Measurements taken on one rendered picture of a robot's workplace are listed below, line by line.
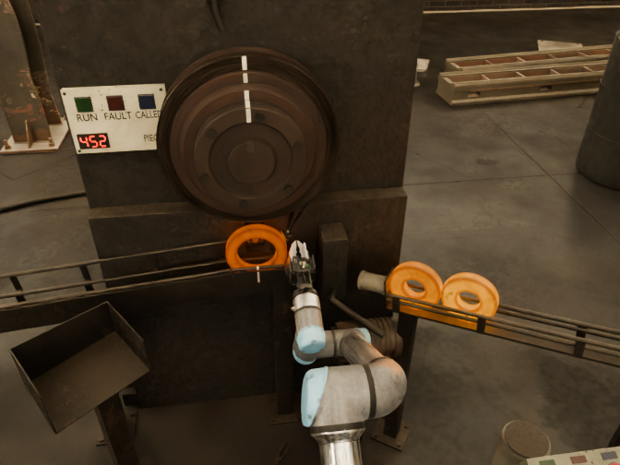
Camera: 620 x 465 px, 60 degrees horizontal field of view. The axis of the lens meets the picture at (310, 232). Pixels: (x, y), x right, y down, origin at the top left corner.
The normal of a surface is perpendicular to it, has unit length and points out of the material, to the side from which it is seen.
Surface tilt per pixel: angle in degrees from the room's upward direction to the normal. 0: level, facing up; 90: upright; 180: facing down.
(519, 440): 0
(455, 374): 0
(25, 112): 90
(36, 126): 90
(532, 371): 0
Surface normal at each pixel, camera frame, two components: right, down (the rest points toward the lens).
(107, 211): 0.00, -0.82
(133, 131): 0.14, 0.57
